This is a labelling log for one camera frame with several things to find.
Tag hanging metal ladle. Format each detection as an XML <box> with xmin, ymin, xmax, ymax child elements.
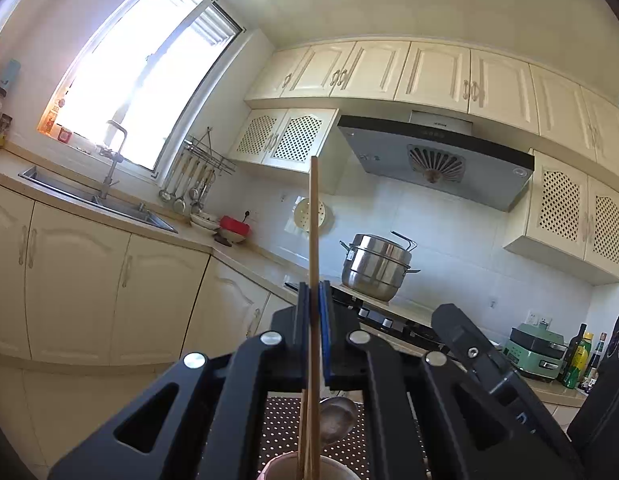
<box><xmin>173</xmin><ymin>160</ymin><xmax>200</xmax><ymax>213</ymax></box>
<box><xmin>192</xmin><ymin>170</ymin><xmax>216</xmax><ymax>216</ymax></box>
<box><xmin>158</xmin><ymin>155</ymin><xmax>187</xmax><ymax>203</ymax></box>

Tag black gas stove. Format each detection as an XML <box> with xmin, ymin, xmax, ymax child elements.
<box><xmin>284</xmin><ymin>280</ymin><xmax>450</xmax><ymax>351</ymax></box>

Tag cream upper wall cabinets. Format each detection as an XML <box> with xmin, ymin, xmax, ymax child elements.
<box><xmin>244</xmin><ymin>40</ymin><xmax>619</xmax><ymax>178</ymax></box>

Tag blue wall holder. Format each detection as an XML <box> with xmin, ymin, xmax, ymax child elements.
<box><xmin>0</xmin><ymin>59</ymin><xmax>21</xmax><ymax>96</ymax></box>

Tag steel steamer pot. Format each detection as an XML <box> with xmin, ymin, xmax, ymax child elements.
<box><xmin>339</xmin><ymin>231</ymin><xmax>421</xmax><ymax>303</ymax></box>

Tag metal spoon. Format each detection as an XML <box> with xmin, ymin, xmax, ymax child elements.
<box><xmin>319</xmin><ymin>396</ymin><xmax>357</xmax><ymax>446</ymax></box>

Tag kitchen window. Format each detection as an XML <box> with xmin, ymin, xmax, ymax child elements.
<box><xmin>36</xmin><ymin>0</ymin><xmax>247</xmax><ymax>186</ymax></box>

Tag wall utensil rack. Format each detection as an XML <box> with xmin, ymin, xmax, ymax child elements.
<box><xmin>182</xmin><ymin>127</ymin><xmax>237</xmax><ymax>176</ymax></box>

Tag hanging metal skimmer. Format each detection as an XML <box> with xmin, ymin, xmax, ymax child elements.
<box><xmin>189</xmin><ymin>167</ymin><xmax>210</xmax><ymax>201</ymax></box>

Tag red and white bowls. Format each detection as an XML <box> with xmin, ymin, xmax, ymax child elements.
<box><xmin>219</xmin><ymin>215</ymin><xmax>252</xmax><ymax>238</ymax></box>

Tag yellow-green bottle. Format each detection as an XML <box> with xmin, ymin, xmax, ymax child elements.
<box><xmin>564</xmin><ymin>332</ymin><xmax>595</xmax><ymax>390</ymax></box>

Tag small cream lattice cabinet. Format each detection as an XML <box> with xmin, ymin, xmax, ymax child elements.
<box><xmin>228</xmin><ymin>107</ymin><xmax>340</xmax><ymax>175</ymax></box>

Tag dark sauce bottle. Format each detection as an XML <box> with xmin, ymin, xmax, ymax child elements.
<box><xmin>582</xmin><ymin>332</ymin><xmax>607</xmax><ymax>393</ymax></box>

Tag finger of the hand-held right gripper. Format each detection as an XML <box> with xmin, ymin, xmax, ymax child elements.
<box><xmin>432</xmin><ymin>304</ymin><xmax>583</xmax><ymax>480</ymax></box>

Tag round cream perforated plate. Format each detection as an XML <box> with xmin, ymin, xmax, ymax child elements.
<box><xmin>293</xmin><ymin>196</ymin><xmax>335</xmax><ymax>233</ymax></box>

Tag steel faucet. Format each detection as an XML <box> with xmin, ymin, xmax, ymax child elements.
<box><xmin>98</xmin><ymin>120</ymin><xmax>129</xmax><ymax>200</ymax></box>

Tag orange bottle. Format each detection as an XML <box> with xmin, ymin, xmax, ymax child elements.
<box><xmin>38</xmin><ymin>99</ymin><xmax>65</xmax><ymax>135</ymax></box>

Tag dark green oil bottle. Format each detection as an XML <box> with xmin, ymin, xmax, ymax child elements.
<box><xmin>559</xmin><ymin>323</ymin><xmax>587</xmax><ymax>386</ymax></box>

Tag large cream lattice cabinet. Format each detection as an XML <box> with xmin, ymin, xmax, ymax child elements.
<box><xmin>503</xmin><ymin>150</ymin><xmax>619</xmax><ymax>287</ymax></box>

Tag black range hood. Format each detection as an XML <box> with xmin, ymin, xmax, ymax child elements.
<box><xmin>335</xmin><ymin>110</ymin><xmax>535</xmax><ymax>212</ymax></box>

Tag green electric cooker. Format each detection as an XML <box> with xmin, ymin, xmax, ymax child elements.
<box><xmin>503</xmin><ymin>323</ymin><xmax>567</xmax><ymax>381</ymax></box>

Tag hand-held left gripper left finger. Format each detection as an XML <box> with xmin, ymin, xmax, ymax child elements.
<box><xmin>48</xmin><ymin>282</ymin><xmax>315</xmax><ymax>480</ymax></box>

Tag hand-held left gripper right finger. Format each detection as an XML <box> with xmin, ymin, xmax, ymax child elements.
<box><xmin>317</xmin><ymin>280</ymin><xmax>550</xmax><ymax>480</ymax></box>

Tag steel double sink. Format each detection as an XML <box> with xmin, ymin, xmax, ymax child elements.
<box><xmin>18</xmin><ymin>166</ymin><xmax>179</xmax><ymax>234</ymax></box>

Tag pink cup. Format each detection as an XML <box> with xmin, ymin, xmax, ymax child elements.
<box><xmin>259</xmin><ymin>451</ymin><xmax>363</xmax><ymax>480</ymax></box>

